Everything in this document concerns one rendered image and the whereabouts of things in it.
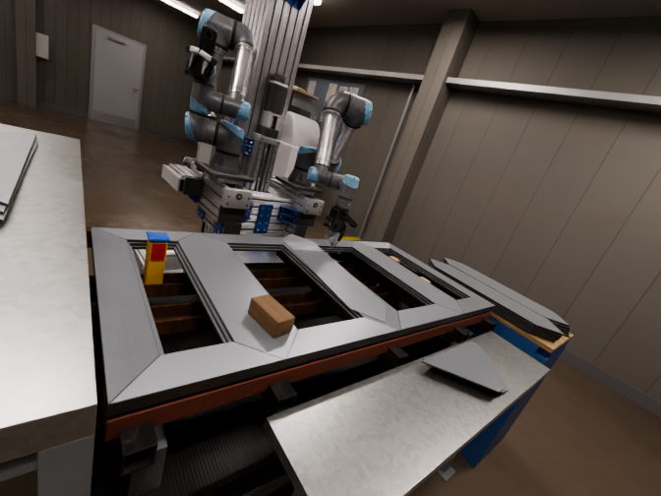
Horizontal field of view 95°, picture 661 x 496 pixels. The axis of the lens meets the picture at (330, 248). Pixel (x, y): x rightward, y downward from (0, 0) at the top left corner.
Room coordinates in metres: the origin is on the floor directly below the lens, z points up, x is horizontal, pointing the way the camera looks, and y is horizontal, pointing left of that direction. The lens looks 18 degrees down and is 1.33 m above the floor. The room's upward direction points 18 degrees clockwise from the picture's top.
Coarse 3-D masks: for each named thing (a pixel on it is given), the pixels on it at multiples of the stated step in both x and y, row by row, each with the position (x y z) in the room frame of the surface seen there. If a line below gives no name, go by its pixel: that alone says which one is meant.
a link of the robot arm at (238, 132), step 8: (224, 120) 1.52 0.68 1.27; (216, 128) 1.46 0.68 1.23; (224, 128) 1.48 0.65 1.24; (232, 128) 1.48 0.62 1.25; (240, 128) 1.52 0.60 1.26; (216, 136) 1.46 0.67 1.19; (224, 136) 1.47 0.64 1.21; (232, 136) 1.48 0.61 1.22; (240, 136) 1.51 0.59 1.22; (216, 144) 1.48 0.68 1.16; (224, 144) 1.48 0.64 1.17; (232, 144) 1.49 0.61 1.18; (240, 144) 1.53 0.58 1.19; (232, 152) 1.49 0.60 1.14; (240, 152) 1.55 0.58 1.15
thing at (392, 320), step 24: (144, 240) 0.92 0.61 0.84; (408, 264) 1.70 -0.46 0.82; (144, 288) 0.69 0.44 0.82; (408, 288) 1.29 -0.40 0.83; (456, 288) 1.49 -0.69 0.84; (216, 312) 0.67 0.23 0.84; (480, 312) 1.32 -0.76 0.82; (384, 336) 0.83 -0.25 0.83; (288, 360) 0.59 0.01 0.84; (192, 384) 0.44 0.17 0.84; (216, 384) 0.47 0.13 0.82; (120, 408) 0.36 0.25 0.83
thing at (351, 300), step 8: (344, 296) 0.99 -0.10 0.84; (352, 296) 1.01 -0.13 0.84; (360, 296) 1.03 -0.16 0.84; (368, 296) 1.05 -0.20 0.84; (376, 296) 1.08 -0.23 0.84; (352, 304) 0.95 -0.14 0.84; (360, 304) 0.97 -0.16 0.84; (368, 304) 0.99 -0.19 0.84; (376, 304) 1.01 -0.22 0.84; (384, 304) 1.03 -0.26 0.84
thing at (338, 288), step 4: (328, 284) 1.04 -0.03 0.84; (332, 284) 1.05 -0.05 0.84; (336, 284) 1.07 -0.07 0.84; (340, 284) 1.08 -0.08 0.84; (344, 284) 1.09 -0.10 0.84; (348, 284) 1.10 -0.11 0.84; (352, 284) 1.11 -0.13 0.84; (356, 284) 1.12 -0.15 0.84; (360, 284) 1.14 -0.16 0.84; (332, 288) 1.02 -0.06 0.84; (336, 288) 1.03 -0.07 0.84; (340, 288) 1.04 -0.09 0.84; (344, 288) 1.05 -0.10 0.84; (348, 288) 1.06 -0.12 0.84; (352, 288) 1.08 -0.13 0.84; (356, 288) 1.09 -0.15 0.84; (360, 288) 1.10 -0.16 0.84; (364, 288) 1.11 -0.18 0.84; (336, 292) 1.00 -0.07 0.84; (340, 292) 1.01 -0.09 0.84; (344, 292) 1.02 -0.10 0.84; (348, 292) 1.03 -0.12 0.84; (352, 292) 1.04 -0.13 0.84; (356, 292) 1.05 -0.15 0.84; (360, 292) 1.06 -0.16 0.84; (364, 292) 1.08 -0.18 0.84; (368, 292) 1.09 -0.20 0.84
